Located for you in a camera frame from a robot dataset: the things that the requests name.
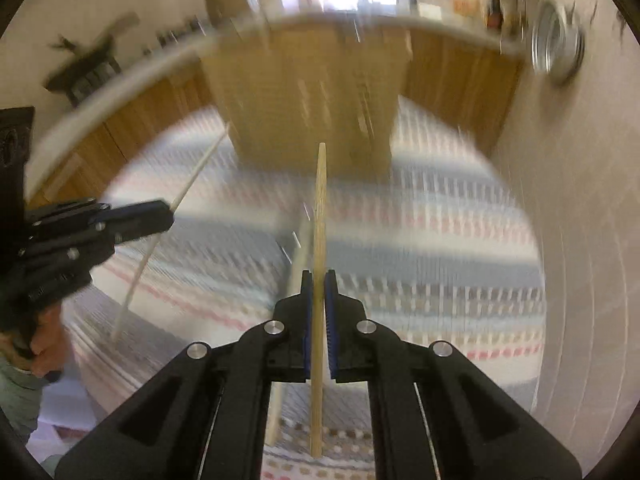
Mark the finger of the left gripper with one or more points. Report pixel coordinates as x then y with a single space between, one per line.
131 222

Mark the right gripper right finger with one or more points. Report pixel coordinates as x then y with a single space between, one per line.
434 414

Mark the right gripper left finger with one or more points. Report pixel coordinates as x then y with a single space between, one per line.
199 417

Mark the clear plastic spoon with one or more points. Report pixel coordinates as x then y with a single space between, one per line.
287 360

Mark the white kitchen countertop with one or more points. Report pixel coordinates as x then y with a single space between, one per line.
200 60

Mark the person's hand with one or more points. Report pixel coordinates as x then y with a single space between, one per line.
50 345

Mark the black wok pan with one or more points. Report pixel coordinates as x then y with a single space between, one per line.
92 66

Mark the wooden base cabinets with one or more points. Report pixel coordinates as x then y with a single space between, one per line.
460 81

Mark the beige plastic utensil basket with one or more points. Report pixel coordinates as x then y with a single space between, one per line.
289 93

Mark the metal steamer tray on wall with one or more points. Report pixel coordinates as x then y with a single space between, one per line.
557 43

